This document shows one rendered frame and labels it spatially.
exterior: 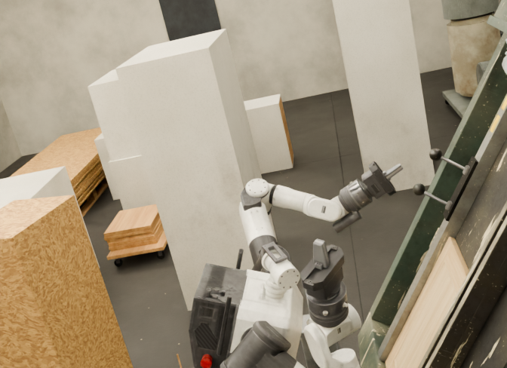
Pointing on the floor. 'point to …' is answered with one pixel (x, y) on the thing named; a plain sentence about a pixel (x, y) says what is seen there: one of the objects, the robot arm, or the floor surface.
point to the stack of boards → (74, 164)
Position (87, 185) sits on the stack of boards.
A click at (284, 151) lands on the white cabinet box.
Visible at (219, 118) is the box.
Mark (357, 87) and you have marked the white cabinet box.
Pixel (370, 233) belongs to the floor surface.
